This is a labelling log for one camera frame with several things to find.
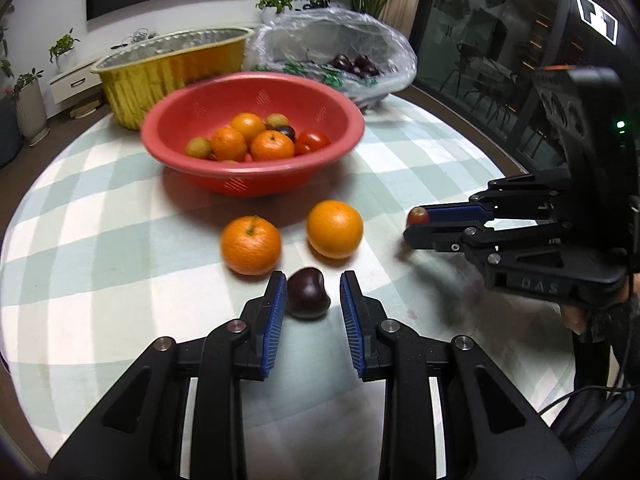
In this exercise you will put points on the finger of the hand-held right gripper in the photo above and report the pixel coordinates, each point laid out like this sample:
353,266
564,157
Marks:
455,213
435,236

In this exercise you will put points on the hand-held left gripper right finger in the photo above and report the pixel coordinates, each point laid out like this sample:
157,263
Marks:
352,325

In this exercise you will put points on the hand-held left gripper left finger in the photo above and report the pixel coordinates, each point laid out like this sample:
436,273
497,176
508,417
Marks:
274,325

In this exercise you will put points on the small red cherry tomato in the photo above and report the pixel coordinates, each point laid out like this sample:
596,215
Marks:
417,216

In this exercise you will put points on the dark purple plum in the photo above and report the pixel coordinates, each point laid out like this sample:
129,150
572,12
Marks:
307,295

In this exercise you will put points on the orange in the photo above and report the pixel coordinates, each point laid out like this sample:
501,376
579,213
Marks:
251,246
334,229
228,143
271,146
247,126

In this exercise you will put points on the large red tomato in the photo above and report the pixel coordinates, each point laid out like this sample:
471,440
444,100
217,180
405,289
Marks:
317,139

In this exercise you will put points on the small yellow-green fruit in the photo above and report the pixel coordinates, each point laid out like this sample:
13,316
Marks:
276,121
230,162
198,147

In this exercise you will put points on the red plastic colander bowl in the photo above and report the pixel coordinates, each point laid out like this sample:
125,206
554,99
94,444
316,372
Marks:
200,105

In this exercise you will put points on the person's right hand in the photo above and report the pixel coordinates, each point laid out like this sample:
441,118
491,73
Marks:
572,319

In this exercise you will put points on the glass sliding door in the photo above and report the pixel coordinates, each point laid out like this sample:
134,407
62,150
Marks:
480,50

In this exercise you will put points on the pile of dark plums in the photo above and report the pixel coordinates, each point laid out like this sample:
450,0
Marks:
357,66

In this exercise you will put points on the person's grey trouser leg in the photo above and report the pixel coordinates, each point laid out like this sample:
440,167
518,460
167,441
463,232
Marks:
592,365

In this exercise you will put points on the dark red plum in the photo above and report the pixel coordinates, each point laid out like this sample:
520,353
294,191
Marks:
287,133

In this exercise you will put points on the clear plastic bag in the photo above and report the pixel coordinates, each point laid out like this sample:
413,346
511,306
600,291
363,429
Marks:
310,35

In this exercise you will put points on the small bushy green plant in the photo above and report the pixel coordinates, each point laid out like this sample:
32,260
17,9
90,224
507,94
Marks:
316,1

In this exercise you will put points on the gold foil pan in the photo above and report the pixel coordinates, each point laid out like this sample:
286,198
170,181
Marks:
150,85

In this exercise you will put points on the leafy plant in white pot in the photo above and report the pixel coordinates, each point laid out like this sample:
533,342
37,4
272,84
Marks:
275,2

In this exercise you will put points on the flat round beige object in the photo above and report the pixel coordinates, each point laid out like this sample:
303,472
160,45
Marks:
86,111

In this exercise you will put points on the white television cabinet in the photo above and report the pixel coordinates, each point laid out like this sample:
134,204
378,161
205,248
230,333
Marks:
77,82

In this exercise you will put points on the dark blue planter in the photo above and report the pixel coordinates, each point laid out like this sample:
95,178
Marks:
9,135

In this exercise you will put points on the plant in tall grey pot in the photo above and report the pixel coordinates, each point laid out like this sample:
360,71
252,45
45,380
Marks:
31,107

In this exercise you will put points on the small plant in white pot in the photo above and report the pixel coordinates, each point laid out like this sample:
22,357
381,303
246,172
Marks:
64,52

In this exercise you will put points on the tall leafy houseplant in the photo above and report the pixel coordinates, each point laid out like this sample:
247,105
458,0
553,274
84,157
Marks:
5,60

